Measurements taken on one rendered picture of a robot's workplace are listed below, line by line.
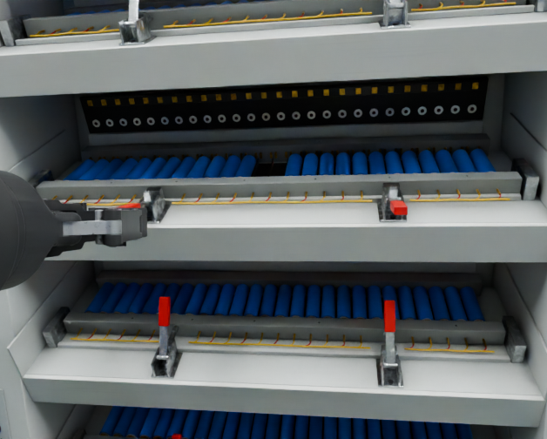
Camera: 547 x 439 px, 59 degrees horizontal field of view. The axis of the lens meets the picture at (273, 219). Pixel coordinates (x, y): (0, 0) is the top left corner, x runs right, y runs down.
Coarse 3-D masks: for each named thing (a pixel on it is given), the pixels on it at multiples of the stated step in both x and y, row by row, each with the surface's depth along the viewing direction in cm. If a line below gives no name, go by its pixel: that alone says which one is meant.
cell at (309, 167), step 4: (308, 156) 61; (312, 156) 61; (316, 156) 62; (304, 160) 61; (308, 160) 60; (312, 160) 60; (316, 160) 61; (304, 164) 60; (308, 164) 59; (312, 164) 59; (316, 164) 60; (304, 168) 58; (308, 168) 58; (312, 168) 58; (316, 168) 59; (304, 172) 57; (308, 172) 57; (312, 172) 57; (316, 172) 58
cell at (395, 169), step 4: (388, 152) 60; (392, 152) 60; (396, 152) 60; (388, 156) 60; (392, 156) 59; (396, 156) 59; (388, 160) 59; (392, 160) 58; (396, 160) 58; (400, 160) 59; (388, 164) 58; (392, 164) 57; (396, 164) 57; (400, 164) 58; (388, 168) 57; (392, 168) 56; (396, 168) 56; (400, 168) 56; (388, 172) 56; (392, 172) 55; (396, 172) 55; (400, 172) 55
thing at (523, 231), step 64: (256, 128) 66; (320, 128) 64; (384, 128) 63; (448, 128) 62; (512, 128) 59; (64, 256) 56; (128, 256) 55; (192, 256) 54; (256, 256) 53; (320, 256) 52; (384, 256) 51; (448, 256) 50; (512, 256) 49
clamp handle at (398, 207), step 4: (396, 188) 49; (392, 192) 49; (396, 192) 49; (388, 196) 50; (392, 196) 50; (396, 196) 50; (388, 200) 49; (392, 200) 48; (396, 200) 48; (392, 204) 45; (396, 204) 44; (400, 204) 44; (404, 204) 44; (392, 208) 44; (396, 208) 43; (400, 208) 43; (404, 208) 43; (396, 212) 43; (400, 212) 43; (404, 212) 43
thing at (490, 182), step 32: (64, 192) 59; (96, 192) 58; (128, 192) 57; (192, 192) 56; (224, 192) 56; (256, 192) 55; (288, 192) 55; (320, 192) 54; (352, 192) 54; (416, 192) 53; (448, 192) 52; (480, 192) 52; (512, 192) 52
